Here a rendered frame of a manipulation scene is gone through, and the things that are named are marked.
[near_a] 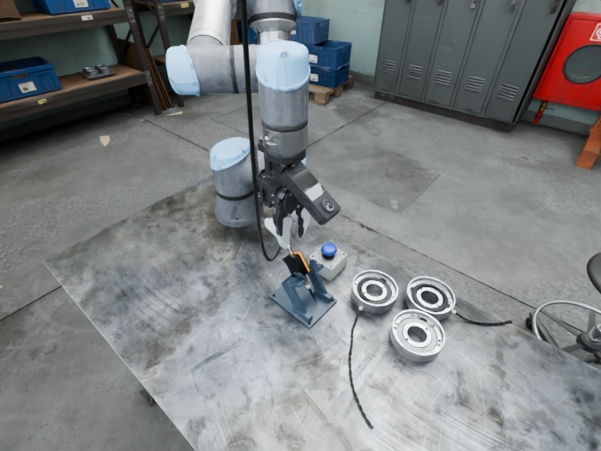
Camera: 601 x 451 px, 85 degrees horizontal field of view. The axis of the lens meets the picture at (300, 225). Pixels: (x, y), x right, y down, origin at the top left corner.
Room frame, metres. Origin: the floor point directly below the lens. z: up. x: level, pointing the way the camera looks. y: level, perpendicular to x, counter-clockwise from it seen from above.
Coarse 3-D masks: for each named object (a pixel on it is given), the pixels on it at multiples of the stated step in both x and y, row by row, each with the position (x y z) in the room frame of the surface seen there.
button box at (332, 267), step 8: (320, 248) 0.61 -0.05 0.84; (312, 256) 0.58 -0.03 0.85; (320, 256) 0.58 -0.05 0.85; (328, 256) 0.58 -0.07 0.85; (336, 256) 0.58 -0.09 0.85; (344, 256) 0.58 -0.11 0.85; (328, 264) 0.55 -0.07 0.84; (336, 264) 0.55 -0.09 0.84; (344, 264) 0.58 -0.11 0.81; (320, 272) 0.55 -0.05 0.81; (328, 272) 0.54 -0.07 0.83; (336, 272) 0.55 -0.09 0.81; (328, 280) 0.54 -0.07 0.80
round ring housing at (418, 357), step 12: (408, 312) 0.42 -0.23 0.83; (420, 312) 0.42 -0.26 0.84; (396, 324) 0.40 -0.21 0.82; (408, 324) 0.39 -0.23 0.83; (420, 324) 0.39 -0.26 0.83; (432, 324) 0.39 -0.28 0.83; (396, 336) 0.36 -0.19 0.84; (408, 336) 0.37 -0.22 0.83; (420, 336) 0.38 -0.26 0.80; (444, 336) 0.36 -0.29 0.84; (396, 348) 0.35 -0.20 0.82; (420, 360) 0.32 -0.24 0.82
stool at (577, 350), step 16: (592, 256) 0.81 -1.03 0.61; (592, 272) 0.73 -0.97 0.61; (544, 304) 0.85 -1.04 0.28; (576, 304) 0.85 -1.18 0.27; (528, 320) 0.93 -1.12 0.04; (560, 320) 0.77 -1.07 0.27; (592, 320) 0.77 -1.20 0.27; (544, 336) 0.81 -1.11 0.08; (592, 336) 0.67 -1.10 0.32; (576, 352) 0.67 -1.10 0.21; (592, 352) 0.64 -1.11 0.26
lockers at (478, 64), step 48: (432, 0) 3.79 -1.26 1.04; (480, 0) 3.97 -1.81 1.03; (528, 0) 3.27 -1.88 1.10; (576, 0) 3.45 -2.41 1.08; (384, 48) 4.07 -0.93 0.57; (432, 48) 3.72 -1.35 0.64; (480, 48) 3.43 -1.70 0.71; (528, 48) 3.14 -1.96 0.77; (384, 96) 4.05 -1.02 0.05; (432, 96) 3.64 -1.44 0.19; (480, 96) 3.34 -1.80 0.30; (528, 96) 3.12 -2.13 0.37
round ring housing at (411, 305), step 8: (416, 280) 0.51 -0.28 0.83; (424, 280) 0.51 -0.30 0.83; (432, 280) 0.51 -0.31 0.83; (408, 288) 0.48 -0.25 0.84; (424, 288) 0.49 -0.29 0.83; (432, 288) 0.49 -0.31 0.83; (440, 288) 0.49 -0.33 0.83; (448, 288) 0.48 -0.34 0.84; (408, 296) 0.46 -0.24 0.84; (424, 296) 0.48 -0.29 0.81; (432, 296) 0.48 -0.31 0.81; (440, 296) 0.47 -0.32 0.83; (448, 296) 0.47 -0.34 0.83; (408, 304) 0.45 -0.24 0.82; (416, 304) 0.44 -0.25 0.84; (424, 304) 0.44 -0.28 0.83; (432, 304) 0.44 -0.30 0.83; (440, 304) 0.44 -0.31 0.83; (432, 312) 0.42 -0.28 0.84; (440, 312) 0.42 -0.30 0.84; (448, 312) 0.42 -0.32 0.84
